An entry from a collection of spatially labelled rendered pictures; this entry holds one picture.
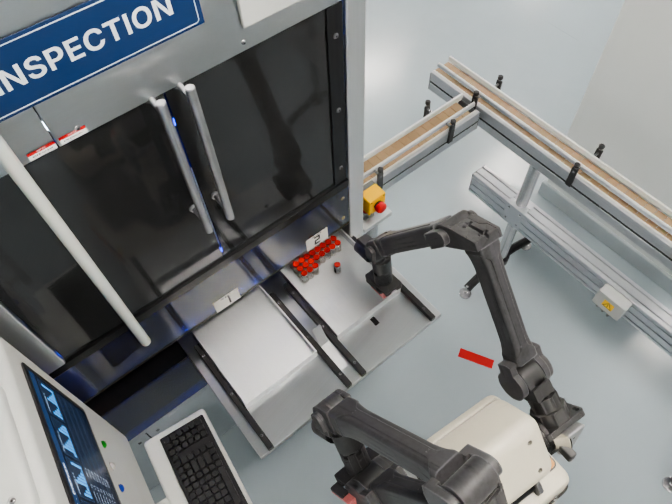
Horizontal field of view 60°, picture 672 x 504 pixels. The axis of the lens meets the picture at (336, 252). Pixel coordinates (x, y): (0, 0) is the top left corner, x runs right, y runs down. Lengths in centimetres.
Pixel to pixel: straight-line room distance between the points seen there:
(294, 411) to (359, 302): 40
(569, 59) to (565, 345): 204
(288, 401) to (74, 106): 104
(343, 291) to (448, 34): 270
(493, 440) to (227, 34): 93
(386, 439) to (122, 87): 77
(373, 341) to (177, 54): 106
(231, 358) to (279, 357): 15
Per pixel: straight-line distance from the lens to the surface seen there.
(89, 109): 112
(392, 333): 183
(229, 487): 177
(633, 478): 283
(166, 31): 110
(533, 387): 142
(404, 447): 105
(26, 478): 111
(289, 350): 181
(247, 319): 188
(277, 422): 174
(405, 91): 381
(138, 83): 113
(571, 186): 227
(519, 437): 124
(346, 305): 187
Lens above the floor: 254
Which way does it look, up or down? 57 degrees down
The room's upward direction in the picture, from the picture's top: 3 degrees counter-clockwise
